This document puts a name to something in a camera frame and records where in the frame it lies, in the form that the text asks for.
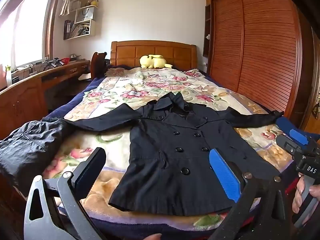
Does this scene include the dark grey jacket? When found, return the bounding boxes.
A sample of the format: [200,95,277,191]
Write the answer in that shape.
[0,120,74,197]

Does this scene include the black double-breasted coat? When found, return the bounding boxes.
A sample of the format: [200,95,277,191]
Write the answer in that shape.
[42,92,285,217]

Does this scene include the dark binders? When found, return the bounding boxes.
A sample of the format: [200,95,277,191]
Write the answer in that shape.
[64,20,75,40]

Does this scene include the person's left hand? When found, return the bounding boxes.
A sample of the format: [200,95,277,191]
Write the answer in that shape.
[139,233,162,240]

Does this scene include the window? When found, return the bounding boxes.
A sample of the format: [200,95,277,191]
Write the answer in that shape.
[0,0,63,68]

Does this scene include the wooden door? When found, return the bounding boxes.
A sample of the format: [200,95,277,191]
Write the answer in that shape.
[300,17,320,135]

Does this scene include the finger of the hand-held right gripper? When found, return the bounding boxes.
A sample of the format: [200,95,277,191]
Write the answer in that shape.
[276,134,300,159]
[289,129,310,146]

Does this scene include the yellow plush toy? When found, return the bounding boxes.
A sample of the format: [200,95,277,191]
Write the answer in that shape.
[139,54,173,69]

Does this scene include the wooden chair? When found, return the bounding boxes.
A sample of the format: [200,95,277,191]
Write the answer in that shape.
[90,51,110,80]

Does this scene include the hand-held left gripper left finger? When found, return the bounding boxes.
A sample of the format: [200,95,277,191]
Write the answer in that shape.
[24,147,107,240]

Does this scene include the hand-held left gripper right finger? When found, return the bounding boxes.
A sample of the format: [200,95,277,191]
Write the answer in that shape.
[207,148,294,240]

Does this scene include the white paper bag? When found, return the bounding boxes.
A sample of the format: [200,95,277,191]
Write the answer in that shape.
[76,7,95,22]

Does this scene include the wooden desk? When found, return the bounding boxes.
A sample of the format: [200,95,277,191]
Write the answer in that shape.
[0,59,91,140]

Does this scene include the wooden bed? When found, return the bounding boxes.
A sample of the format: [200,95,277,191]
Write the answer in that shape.
[42,41,300,240]

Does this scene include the wooden louvered wardrobe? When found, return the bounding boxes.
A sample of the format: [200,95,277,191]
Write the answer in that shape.
[205,0,310,128]

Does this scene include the floral blanket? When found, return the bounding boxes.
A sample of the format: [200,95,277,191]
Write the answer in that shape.
[41,66,294,232]

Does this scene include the white wall shelf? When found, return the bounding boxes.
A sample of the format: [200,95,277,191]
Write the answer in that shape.
[63,0,98,40]

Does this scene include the person's right hand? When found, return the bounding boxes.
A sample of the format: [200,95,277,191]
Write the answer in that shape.
[292,177,320,215]

